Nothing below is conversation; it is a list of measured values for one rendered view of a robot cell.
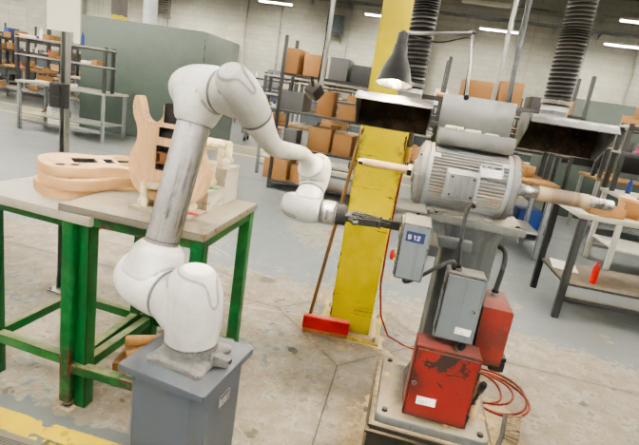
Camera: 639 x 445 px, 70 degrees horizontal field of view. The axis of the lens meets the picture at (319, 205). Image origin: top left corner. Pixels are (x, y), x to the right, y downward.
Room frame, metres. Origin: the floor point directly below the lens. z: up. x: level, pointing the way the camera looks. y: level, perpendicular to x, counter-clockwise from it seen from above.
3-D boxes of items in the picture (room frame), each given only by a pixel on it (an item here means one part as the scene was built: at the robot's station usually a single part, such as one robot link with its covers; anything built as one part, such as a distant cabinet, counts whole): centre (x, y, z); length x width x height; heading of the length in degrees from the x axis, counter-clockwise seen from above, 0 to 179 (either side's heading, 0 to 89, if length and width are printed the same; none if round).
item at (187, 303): (1.19, 0.31, 0.87); 0.18 x 0.16 x 0.22; 59
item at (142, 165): (1.81, 0.62, 1.17); 0.35 x 0.04 x 0.40; 78
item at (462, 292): (1.63, -0.58, 0.93); 0.15 x 0.10 x 0.55; 80
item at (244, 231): (2.12, 0.34, 0.45); 0.05 x 0.05 x 0.90; 80
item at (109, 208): (1.93, 0.65, 0.55); 0.62 x 0.58 x 0.76; 80
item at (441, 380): (1.62, -0.58, 0.49); 0.25 x 0.12 x 0.37; 80
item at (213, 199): (1.96, 0.59, 0.98); 0.27 x 0.16 x 0.09; 79
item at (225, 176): (2.11, 0.55, 1.02); 0.27 x 0.15 x 0.17; 79
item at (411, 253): (1.57, -0.42, 0.99); 0.24 x 0.21 x 0.26; 80
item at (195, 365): (1.18, 0.29, 0.73); 0.22 x 0.18 x 0.06; 72
